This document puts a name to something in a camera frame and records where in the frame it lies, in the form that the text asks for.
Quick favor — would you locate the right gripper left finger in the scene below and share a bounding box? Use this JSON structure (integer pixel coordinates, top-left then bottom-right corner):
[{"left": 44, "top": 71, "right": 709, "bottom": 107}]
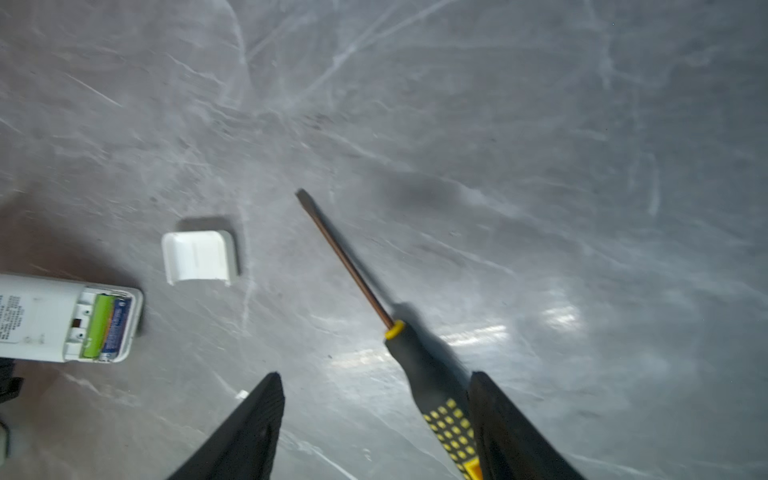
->
[{"left": 171, "top": 372, "right": 285, "bottom": 480}]

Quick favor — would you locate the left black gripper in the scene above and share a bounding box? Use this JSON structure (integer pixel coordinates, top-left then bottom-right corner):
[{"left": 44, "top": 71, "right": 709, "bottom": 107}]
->
[{"left": 0, "top": 358, "right": 23, "bottom": 403}]

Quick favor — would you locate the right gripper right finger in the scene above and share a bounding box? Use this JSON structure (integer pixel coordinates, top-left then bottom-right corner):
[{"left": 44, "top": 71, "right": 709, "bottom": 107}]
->
[{"left": 468, "top": 371, "right": 584, "bottom": 480}]

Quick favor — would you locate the white remote control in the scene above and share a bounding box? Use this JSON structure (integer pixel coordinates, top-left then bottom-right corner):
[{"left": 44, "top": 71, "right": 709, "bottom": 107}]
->
[{"left": 1, "top": 274, "right": 144, "bottom": 364}]

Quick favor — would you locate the black yellow screwdriver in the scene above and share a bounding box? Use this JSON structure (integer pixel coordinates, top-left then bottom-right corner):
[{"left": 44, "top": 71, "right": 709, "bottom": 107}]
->
[{"left": 296, "top": 189, "right": 483, "bottom": 479}]

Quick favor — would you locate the green battery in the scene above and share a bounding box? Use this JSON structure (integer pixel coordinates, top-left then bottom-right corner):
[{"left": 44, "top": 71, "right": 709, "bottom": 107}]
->
[{"left": 81, "top": 294, "right": 116, "bottom": 359}]

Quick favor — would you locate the blue orange battery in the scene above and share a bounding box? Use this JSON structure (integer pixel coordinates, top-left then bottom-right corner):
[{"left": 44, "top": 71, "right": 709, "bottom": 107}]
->
[{"left": 98, "top": 297, "right": 132, "bottom": 361}]

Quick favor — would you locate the white battery cover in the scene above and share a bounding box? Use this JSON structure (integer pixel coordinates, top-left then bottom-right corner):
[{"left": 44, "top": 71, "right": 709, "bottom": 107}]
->
[{"left": 161, "top": 230, "right": 238, "bottom": 286}]

